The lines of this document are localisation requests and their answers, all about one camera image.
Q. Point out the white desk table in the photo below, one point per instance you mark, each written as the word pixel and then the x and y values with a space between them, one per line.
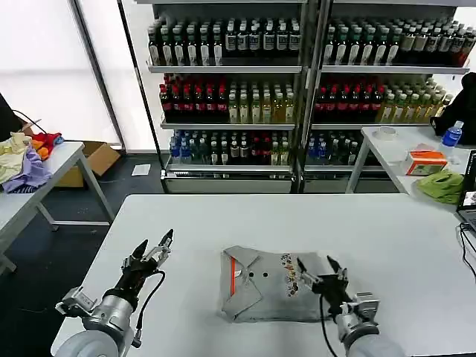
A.
pixel 390 156

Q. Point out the black laptop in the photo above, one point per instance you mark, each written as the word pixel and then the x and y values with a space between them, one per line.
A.
pixel 469 201

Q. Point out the white side table with clothes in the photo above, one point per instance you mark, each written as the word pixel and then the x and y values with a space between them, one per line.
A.
pixel 22 204

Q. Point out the blue label water bottle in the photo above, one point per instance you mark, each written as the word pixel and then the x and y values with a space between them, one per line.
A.
pixel 453 135

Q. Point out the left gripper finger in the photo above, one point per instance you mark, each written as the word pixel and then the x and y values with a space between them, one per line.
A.
pixel 161 251
pixel 136 256

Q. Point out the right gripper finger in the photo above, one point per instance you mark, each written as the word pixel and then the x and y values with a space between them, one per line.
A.
pixel 306 276
pixel 340 271

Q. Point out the cream cloth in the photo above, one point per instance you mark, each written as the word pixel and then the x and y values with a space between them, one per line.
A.
pixel 13 156

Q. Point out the metal shelf with bottles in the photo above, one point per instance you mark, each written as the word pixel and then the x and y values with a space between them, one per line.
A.
pixel 230 108
pixel 372 100

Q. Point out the purple cloth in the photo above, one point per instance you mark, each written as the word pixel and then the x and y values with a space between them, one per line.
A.
pixel 35 173

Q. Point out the person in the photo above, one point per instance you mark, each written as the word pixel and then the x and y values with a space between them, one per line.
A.
pixel 461 108

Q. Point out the orange tissue box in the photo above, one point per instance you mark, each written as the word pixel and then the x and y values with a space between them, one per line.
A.
pixel 425 163

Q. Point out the red and orange cloth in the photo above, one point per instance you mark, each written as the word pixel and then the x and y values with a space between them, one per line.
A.
pixel 46 141

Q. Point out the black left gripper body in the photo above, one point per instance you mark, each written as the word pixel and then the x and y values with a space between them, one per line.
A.
pixel 135 275

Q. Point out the clear tape roll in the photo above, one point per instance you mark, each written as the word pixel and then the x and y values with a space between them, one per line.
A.
pixel 387 132

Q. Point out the black bulky object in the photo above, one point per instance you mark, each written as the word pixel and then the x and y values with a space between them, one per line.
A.
pixel 7 119

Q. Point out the brown cardboard box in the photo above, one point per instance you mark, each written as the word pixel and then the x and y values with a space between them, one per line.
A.
pixel 100 158

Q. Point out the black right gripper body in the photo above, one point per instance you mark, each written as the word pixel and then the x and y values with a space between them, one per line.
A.
pixel 332 288

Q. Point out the white paper sheet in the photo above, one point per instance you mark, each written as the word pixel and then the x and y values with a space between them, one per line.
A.
pixel 142 170

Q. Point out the grey printed t-shirt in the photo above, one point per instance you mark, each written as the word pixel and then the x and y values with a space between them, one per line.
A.
pixel 267 294

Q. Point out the green cloth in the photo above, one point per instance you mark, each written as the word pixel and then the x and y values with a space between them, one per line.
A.
pixel 442 187

